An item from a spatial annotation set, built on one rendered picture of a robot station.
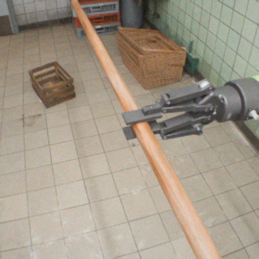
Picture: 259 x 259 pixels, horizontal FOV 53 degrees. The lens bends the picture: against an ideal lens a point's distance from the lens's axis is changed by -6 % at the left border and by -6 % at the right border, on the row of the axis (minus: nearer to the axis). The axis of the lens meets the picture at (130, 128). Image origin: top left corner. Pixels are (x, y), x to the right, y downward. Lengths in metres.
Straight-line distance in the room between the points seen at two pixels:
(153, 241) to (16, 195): 0.96
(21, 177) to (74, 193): 0.43
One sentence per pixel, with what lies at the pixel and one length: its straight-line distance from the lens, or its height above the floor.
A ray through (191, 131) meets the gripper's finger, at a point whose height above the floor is 1.14.
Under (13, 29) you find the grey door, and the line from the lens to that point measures 4.29.
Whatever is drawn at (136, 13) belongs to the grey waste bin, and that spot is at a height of 0.24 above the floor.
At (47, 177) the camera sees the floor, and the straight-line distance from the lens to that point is 2.00.
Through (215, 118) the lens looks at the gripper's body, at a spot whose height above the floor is 1.17.
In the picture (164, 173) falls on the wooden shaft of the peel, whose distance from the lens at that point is 0.43.
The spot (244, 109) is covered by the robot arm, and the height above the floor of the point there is 1.20.
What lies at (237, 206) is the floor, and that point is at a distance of 1.91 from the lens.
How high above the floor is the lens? 1.54
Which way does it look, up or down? 43 degrees down
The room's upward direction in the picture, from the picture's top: straight up
